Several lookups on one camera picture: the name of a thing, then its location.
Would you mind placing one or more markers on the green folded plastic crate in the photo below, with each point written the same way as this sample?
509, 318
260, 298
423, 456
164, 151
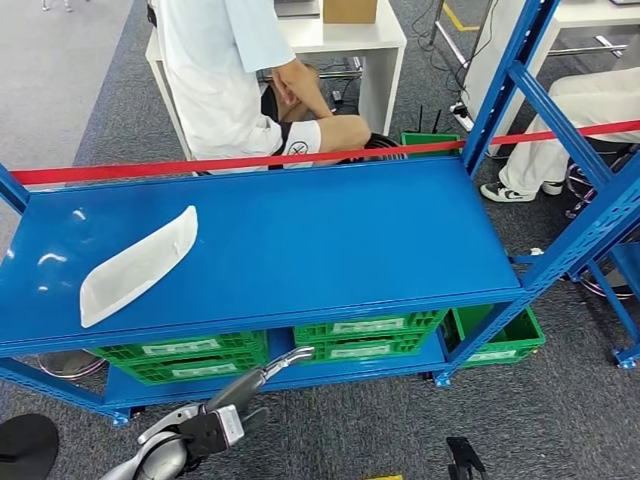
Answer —
180, 346
200, 371
370, 326
360, 351

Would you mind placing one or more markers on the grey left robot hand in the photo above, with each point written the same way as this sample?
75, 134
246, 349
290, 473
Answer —
240, 387

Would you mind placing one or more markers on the black stanchion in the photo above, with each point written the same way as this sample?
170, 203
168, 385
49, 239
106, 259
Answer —
25, 447

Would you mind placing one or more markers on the black stool chrome base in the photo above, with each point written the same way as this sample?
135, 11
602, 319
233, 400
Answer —
580, 189

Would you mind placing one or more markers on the yellow floor tape square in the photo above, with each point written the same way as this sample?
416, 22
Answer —
385, 478

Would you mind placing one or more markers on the white curved plastic part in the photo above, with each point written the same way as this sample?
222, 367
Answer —
135, 272

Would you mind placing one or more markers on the brown cardboard box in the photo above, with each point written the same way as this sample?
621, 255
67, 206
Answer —
350, 10

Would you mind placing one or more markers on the chrome stanchion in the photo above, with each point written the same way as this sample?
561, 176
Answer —
70, 364

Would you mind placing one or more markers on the red barrier belt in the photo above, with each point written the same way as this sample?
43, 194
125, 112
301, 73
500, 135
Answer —
150, 169

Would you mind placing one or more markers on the black router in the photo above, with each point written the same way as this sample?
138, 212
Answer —
436, 122

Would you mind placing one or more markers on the white paper scrap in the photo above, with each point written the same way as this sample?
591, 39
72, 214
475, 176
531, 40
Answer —
536, 252

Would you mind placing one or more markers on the black round stool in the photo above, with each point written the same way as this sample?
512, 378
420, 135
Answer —
385, 140

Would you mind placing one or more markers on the blue metal shelf rack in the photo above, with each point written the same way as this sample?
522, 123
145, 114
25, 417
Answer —
627, 262
310, 238

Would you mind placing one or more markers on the chrome round base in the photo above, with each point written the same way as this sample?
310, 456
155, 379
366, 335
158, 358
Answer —
607, 285

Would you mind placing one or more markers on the green open plastic crate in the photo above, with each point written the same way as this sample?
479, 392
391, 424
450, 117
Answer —
520, 338

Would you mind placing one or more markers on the white power strip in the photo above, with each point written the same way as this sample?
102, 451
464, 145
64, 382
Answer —
461, 116

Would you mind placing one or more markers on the person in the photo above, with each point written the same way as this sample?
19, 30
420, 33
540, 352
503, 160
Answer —
210, 79
580, 106

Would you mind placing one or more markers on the grey laptop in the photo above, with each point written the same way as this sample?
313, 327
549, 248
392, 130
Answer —
297, 8

